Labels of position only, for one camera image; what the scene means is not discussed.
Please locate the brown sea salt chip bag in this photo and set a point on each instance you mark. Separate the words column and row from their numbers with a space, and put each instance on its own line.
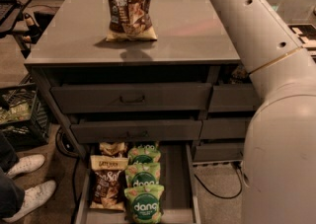
column 130, row 20

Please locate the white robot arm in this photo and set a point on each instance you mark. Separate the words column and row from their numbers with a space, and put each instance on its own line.
column 279, row 160

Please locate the top left drawer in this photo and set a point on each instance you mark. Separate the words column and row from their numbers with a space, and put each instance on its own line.
column 152, row 97

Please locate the grey cabinet counter unit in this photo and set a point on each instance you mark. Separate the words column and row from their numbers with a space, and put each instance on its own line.
column 192, row 45

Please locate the middle left drawer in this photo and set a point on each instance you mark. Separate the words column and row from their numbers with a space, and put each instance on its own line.
column 137, row 130

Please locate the green dang chip bag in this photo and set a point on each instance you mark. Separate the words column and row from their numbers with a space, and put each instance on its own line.
column 143, row 155
column 144, row 203
column 139, row 175

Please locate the bottom right drawer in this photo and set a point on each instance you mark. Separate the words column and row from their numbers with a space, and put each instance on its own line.
column 217, row 152

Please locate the top right drawer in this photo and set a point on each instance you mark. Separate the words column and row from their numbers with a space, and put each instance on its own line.
column 234, row 98

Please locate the front green dang chip bag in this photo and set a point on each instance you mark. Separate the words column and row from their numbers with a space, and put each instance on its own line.
column 144, row 203

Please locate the open bottom left drawer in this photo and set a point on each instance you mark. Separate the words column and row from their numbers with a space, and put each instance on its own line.
column 179, row 201

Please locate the black plastic crate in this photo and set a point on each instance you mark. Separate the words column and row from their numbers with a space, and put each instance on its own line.
column 24, row 116

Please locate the white sneaker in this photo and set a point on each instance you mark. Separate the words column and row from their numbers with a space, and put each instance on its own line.
column 35, row 197
column 25, row 165

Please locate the black white fiducial marker board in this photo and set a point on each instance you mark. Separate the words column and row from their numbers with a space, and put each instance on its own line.
column 306, row 33

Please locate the dark trouser leg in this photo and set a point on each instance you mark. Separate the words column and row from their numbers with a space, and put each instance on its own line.
column 8, row 182

